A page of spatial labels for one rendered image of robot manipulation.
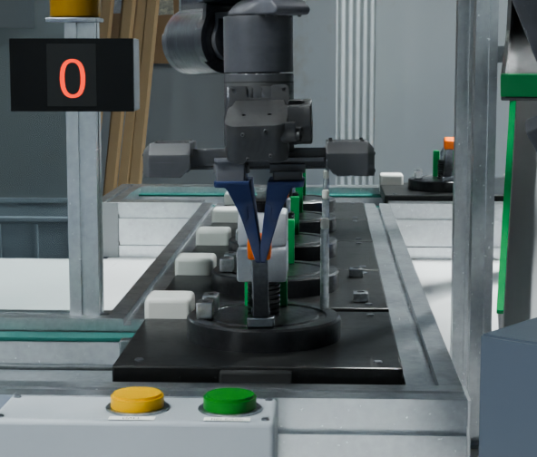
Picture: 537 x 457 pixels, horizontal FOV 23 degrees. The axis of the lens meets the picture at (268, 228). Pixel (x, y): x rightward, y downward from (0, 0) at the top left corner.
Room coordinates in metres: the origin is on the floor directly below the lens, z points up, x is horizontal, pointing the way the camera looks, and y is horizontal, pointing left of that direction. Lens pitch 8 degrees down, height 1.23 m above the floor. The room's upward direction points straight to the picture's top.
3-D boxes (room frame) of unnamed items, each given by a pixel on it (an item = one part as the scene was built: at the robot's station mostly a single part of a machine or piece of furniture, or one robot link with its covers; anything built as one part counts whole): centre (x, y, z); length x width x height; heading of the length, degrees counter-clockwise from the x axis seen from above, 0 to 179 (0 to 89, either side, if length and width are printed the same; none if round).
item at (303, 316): (1.18, 0.00, 0.98); 0.14 x 0.14 x 0.02
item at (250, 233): (1.09, 0.02, 1.09); 0.06 x 0.04 x 0.07; 178
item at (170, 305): (1.28, 0.10, 0.97); 0.05 x 0.05 x 0.04; 87
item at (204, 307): (1.17, 0.06, 1.00); 0.02 x 0.01 x 0.02; 177
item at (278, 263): (1.19, 0.00, 1.06); 0.08 x 0.04 x 0.07; 178
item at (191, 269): (1.44, -0.01, 1.01); 0.24 x 0.24 x 0.13; 87
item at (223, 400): (0.97, 0.03, 0.96); 0.04 x 0.04 x 0.02
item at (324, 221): (1.21, -0.05, 1.03); 0.01 x 0.01 x 0.08
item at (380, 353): (1.18, 0.00, 0.96); 0.24 x 0.24 x 0.02; 87
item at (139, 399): (0.97, 0.10, 0.96); 0.04 x 0.04 x 0.02
